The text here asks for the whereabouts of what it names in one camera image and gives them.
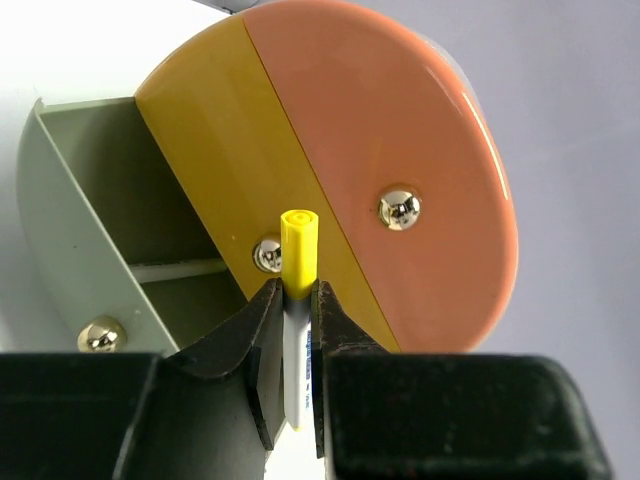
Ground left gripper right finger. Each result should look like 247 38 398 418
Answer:
311 281 613 479

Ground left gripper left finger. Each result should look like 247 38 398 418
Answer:
1 279 284 479

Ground white pen pale yellow cap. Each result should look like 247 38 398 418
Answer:
129 258 227 284

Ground grey-green organizer bottom drawer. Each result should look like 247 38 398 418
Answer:
17 98 246 355

